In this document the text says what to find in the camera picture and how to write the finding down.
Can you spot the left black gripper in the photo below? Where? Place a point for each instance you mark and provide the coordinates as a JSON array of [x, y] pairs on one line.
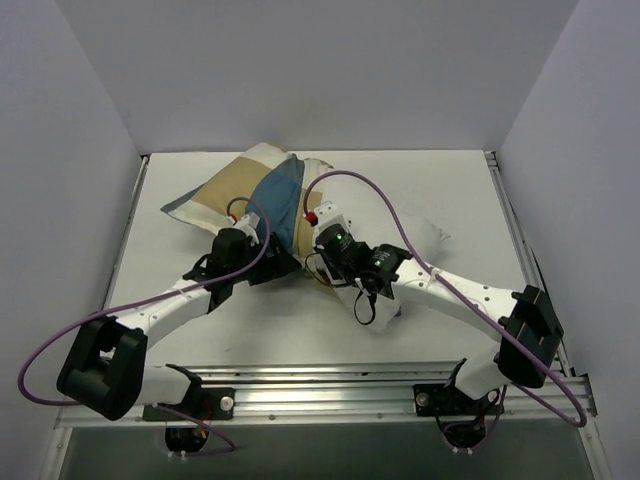
[[279, 257]]

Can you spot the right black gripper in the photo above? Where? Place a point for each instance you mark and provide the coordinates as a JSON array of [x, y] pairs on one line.
[[322, 259]]

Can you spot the white pillow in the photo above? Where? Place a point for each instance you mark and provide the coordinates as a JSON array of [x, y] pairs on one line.
[[369, 222]]

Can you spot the blue beige checked pillowcase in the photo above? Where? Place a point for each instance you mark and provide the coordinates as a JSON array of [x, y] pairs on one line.
[[264, 179]]

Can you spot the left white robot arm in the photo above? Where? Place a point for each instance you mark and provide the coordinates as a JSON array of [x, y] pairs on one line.
[[106, 369]]

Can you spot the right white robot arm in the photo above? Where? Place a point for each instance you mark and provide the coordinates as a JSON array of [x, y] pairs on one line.
[[522, 325]]

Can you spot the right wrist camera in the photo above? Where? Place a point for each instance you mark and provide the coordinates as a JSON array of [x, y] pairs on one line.
[[324, 216]]

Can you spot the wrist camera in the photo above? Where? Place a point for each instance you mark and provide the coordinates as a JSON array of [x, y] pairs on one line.
[[324, 216], [248, 224]]

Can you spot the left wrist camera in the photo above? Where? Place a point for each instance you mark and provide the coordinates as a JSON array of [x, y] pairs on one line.
[[248, 224]]

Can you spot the aluminium mounting rail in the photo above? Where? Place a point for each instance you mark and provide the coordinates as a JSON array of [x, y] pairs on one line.
[[338, 394]]

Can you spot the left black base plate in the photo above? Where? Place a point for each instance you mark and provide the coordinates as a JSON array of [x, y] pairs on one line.
[[215, 403]]

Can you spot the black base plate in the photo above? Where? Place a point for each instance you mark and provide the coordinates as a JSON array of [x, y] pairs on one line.
[[215, 403], [440, 400]]

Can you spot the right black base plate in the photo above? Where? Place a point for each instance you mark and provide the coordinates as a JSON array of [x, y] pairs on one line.
[[440, 400]]

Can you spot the left side aluminium rail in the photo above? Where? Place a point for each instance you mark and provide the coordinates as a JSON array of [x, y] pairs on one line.
[[138, 185]]

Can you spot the right side aluminium rail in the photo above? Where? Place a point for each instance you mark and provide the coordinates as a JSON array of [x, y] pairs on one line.
[[524, 252]]

